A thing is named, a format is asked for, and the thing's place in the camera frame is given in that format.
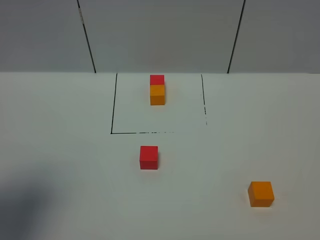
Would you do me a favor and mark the orange template block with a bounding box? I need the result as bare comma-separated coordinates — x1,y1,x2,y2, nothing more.
149,84,166,106

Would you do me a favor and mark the red template block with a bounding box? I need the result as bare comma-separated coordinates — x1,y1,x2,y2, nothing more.
149,74,165,86

